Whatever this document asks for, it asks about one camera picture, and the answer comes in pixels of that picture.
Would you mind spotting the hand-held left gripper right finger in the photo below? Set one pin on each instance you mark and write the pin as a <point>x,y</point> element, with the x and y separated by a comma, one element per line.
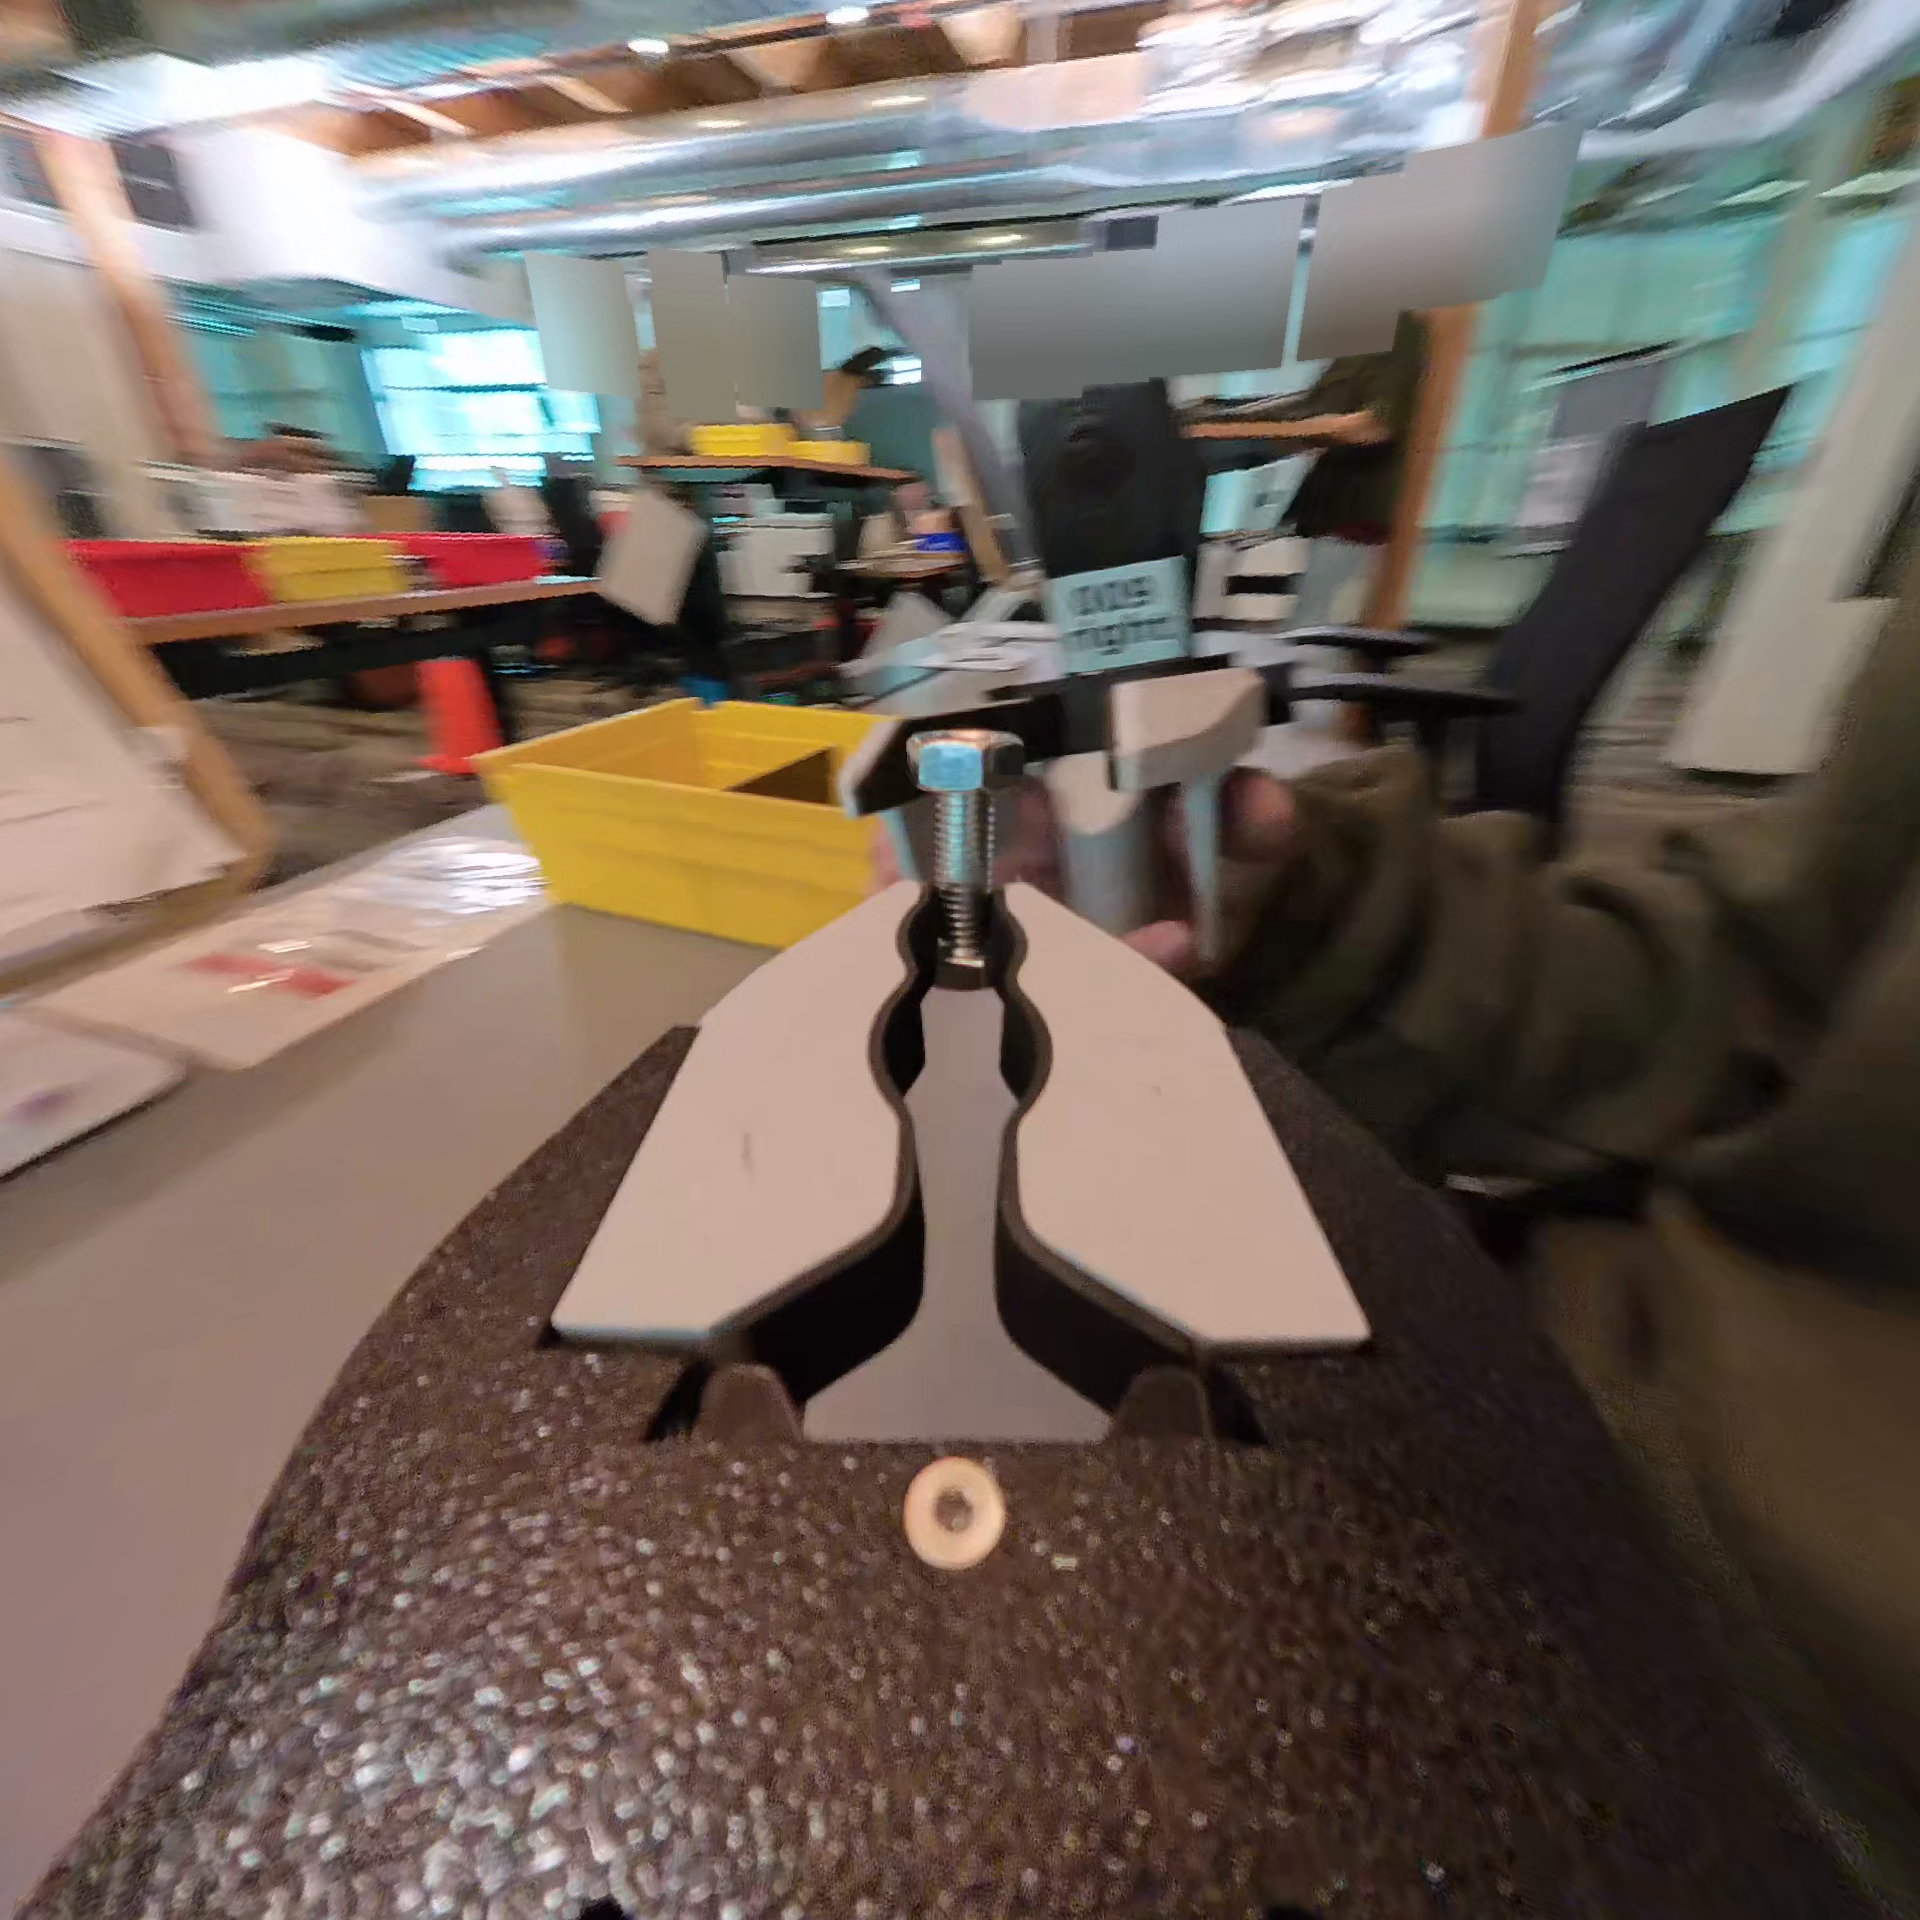
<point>1171,1171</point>

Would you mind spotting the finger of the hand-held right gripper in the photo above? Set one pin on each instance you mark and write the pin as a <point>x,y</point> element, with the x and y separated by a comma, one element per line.
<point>879,773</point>
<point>1184,727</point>

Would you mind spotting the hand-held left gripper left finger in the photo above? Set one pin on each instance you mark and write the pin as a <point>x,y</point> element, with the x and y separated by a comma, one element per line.
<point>750,1171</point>

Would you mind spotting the steel hex nut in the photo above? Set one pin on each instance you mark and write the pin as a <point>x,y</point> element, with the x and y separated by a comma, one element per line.
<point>966,765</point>

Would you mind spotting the steel bolt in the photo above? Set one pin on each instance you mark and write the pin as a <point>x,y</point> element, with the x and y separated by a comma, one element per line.
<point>968,878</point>

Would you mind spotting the yellow plastic bin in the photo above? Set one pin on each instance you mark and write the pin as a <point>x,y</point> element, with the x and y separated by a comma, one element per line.
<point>330,569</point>
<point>830,452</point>
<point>744,439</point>
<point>674,857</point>

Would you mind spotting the person's right forearm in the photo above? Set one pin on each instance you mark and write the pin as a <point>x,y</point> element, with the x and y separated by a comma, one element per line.
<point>1499,975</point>

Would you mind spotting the standing desk wooden top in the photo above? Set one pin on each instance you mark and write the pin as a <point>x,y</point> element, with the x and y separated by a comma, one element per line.
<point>780,469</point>

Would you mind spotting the grey desk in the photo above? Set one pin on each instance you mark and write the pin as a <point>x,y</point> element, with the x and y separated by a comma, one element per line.
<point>299,1277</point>

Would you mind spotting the person's right hand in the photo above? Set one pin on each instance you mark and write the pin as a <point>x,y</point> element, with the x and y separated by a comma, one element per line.
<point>1260,833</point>

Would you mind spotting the orange traffic cone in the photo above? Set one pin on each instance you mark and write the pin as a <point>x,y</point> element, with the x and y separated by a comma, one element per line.
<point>457,722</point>

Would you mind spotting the black office chair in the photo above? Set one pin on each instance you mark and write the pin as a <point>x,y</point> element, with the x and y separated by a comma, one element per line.
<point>1622,599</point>

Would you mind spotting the red plastic bin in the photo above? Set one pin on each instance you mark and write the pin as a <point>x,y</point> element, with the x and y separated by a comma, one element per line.
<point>166,579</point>
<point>474,559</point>

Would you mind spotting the laminated barcode sheet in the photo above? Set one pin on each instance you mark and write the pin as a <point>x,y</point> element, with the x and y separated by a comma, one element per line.
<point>299,962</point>

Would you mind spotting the long wooden table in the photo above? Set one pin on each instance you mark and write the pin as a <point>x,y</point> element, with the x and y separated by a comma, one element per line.
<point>376,609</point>

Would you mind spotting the white clipboard stand base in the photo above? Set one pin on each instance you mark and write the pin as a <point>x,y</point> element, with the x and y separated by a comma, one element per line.
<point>60,1097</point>

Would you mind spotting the printed instruction sheet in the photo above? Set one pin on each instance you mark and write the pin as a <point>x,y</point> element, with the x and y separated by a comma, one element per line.
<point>76,810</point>

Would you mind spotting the wooden support post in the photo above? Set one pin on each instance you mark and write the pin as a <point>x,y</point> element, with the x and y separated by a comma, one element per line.
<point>119,301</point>
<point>1448,375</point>

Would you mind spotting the silver ventilation duct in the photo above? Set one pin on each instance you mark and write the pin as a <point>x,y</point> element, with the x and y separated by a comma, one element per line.
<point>900,135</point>

